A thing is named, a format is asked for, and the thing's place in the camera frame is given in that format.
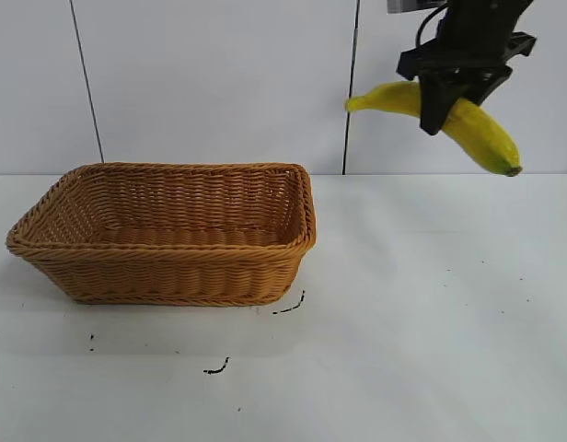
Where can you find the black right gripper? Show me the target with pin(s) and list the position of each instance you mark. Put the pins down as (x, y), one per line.
(472, 37)

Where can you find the yellow banana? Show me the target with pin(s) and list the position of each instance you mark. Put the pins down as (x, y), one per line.
(488, 136)

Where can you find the tan woven wicker basket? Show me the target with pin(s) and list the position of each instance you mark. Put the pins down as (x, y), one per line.
(173, 276)

